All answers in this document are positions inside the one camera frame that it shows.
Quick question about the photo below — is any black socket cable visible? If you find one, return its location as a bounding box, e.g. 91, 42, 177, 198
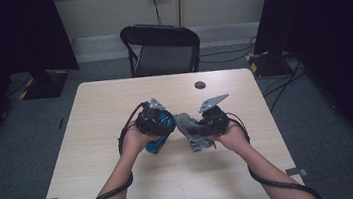
151, 0, 163, 26

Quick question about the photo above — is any black stand base striped tape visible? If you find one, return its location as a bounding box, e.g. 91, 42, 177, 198
244, 47, 295, 80
14, 66, 72, 102

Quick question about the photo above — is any blue toy car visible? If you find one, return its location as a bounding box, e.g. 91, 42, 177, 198
141, 109, 179, 156

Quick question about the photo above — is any black folding chair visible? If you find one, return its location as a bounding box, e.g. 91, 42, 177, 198
118, 17, 205, 81

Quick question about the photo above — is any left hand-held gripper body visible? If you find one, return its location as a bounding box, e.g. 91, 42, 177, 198
132, 96, 170, 138

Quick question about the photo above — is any person's right hand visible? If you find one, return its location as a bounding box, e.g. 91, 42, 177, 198
206, 117, 253, 159

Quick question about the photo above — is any bundle of black floor cables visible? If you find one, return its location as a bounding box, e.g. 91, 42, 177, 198
258, 53, 314, 115

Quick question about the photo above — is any left hand-held gripper black cable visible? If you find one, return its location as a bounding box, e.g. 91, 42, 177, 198
66, 100, 161, 199

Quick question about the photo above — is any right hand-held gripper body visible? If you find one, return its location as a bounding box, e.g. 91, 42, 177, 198
195, 92, 235, 139

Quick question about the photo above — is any dark curtain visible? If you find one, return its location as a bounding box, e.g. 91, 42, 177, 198
0, 0, 90, 168
248, 0, 353, 184

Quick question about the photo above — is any hand-held gripper black cable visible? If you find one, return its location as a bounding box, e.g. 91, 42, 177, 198
225, 101, 323, 199
66, 100, 161, 199

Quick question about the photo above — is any black floor cable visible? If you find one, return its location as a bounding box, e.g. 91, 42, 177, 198
199, 49, 257, 67

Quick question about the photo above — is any round table cable hole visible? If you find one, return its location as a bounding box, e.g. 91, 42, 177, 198
194, 79, 208, 91

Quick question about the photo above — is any grey cloth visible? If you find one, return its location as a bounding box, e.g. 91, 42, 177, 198
173, 109, 218, 156

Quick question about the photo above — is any right hand-held gripper black cable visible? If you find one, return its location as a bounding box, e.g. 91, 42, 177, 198
225, 101, 323, 199

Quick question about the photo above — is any person's left hand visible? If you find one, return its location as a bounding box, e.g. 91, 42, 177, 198
116, 117, 164, 159

